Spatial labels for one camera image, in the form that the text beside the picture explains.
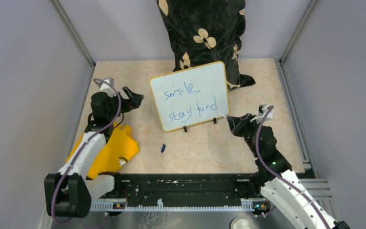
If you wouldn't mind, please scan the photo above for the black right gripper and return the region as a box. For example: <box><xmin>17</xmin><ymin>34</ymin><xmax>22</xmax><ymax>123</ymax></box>
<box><xmin>227</xmin><ymin>113</ymin><xmax>261</xmax><ymax>157</ymax></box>

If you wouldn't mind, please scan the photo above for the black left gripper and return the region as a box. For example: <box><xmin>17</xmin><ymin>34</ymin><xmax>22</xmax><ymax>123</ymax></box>
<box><xmin>107</xmin><ymin>86</ymin><xmax>143</xmax><ymax>120</ymax></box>

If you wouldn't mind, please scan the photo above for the yellow-framed whiteboard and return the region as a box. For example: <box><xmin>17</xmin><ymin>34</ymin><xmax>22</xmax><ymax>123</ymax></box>
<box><xmin>149</xmin><ymin>61</ymin><xmax>230</xmax><ymax>132</ymax></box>

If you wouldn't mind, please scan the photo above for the blue marker cap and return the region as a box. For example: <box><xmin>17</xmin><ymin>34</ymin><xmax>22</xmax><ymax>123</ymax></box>
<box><xmin>161</xmin><ymin>144</ymin><xmax>166</xmax><ymax>153</ymax></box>

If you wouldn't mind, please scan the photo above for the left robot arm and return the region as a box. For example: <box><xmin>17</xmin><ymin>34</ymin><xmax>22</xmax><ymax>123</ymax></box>
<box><xmin>44</xmin><ymin>86</ymin><xmax>144</xmax><ymax>219</ymax></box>

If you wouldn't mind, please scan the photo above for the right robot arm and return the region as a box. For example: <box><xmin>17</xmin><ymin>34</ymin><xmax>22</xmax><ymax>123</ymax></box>
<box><xmin>226</xmin><ymin>114</ymin><xmax>349</xmax><ymax>229</ymax></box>

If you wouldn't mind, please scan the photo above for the yellow plastic object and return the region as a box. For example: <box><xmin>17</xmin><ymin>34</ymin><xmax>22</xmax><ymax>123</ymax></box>
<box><xmin>65</xmin><ymin>124</ymin><xmax>140</xmax><ymax>180</ymax></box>

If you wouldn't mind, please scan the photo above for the round metal disc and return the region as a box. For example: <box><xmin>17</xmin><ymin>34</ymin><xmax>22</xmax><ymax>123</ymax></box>
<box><xmin>229</xmin><ymin>216</ymin><xmax>255</xmax><ymax>229</ymax></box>

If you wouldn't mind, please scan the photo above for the black floral pillow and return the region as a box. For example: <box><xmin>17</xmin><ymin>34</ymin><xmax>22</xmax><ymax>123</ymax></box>
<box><xmin>156</xmin><ymin>0</ymin><xmax>256</xmax><ymax>91</ymax></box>

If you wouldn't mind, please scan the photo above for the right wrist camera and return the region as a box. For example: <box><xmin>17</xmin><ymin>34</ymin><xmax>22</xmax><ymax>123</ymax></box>
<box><xmin>250</xmin><ymin>104</ymin><xmax>274</xmax><ymax>124</ymax></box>

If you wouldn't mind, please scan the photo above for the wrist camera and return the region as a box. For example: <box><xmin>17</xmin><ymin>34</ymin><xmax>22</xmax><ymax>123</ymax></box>
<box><xmin>250</xmin><ymin>104</ymin><xmax>274</xmax><ymax>124</ymax></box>
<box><xmin>100</xmin><ymin>77</ymin><xmax>116</xmax><ymax>96</ymax></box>

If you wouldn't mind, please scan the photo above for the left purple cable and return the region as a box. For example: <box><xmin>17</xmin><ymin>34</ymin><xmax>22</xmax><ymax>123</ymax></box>
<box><xmin>50</xmin><ymin>78</ymin><xmax>122</xmax><ymax>224</ymax></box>

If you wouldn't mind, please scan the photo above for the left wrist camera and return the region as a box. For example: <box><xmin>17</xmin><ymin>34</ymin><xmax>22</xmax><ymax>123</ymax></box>
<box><xmin>100</xmin><ymin>77</ymin><xmax>116</xmax><ymax>96</ymax></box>

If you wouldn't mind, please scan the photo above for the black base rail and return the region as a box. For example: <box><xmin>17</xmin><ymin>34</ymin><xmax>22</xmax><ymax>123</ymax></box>
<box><xmin>90</xmin><ymin>174</ymin><xmax>274</xmax><ymax>217</ymax></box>

